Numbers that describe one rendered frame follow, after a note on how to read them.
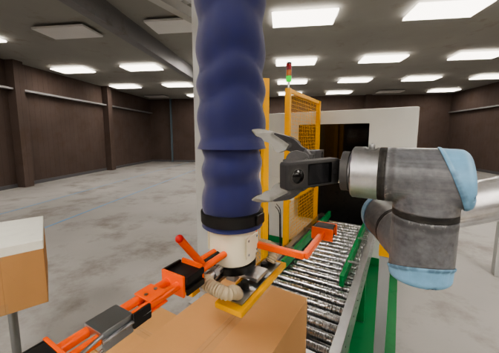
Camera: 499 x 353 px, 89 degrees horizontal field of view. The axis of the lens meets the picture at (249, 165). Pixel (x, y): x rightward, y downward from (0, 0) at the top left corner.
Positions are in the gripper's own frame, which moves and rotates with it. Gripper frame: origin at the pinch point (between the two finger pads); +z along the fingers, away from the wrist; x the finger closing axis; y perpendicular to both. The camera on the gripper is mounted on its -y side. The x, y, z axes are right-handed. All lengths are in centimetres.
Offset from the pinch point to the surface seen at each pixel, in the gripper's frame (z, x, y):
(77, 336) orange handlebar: 24.5, -32.6, -24.5
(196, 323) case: 35, -64, 19
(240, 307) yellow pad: 10.6, -44.3, 12.7
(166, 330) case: 41, -64, 11
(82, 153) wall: 1142, -66, 510
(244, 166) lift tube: 14.9, -3.4, 21.8
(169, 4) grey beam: 206, 153, 167
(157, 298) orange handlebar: 20.6, -32.6, -8.6
